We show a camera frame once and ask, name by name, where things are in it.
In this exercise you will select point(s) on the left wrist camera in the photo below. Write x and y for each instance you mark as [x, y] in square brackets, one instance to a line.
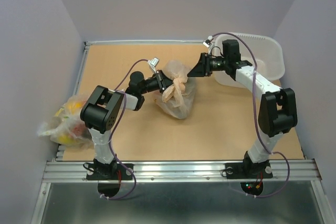
[153, 64]

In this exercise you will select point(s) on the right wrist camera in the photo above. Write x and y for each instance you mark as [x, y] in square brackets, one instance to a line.
[210, 41]

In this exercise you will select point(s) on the white plastic bin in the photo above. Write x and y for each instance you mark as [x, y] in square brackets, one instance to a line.
[267, 51]

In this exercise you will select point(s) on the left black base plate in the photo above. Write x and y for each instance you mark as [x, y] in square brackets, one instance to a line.
[109, 179]

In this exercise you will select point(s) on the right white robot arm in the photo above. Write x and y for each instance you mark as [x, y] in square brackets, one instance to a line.
[274, 108]

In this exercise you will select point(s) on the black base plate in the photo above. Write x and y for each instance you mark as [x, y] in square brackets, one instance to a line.
[252, 175]
[109, 179]

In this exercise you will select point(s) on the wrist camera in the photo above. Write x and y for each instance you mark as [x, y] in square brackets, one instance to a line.
[210, 41]
[153, 64]

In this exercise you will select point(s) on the translucent banana-print plastic bag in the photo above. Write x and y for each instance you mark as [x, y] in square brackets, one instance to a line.
[179, 103]

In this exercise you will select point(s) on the filled plastic bag at left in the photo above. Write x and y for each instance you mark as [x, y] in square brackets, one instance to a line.
[65, 127]

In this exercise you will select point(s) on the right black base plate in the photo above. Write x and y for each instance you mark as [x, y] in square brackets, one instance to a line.
[252, 175]

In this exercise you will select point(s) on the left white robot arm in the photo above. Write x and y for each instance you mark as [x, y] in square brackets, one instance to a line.
[100, 115]

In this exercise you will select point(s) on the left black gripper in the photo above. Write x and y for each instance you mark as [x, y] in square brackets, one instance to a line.
[163, 81]

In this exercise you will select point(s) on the aluminium rail frame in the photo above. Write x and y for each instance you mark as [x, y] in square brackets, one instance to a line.
[178, 165]

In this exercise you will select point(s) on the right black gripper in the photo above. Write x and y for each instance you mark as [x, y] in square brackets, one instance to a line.
[202, 68]

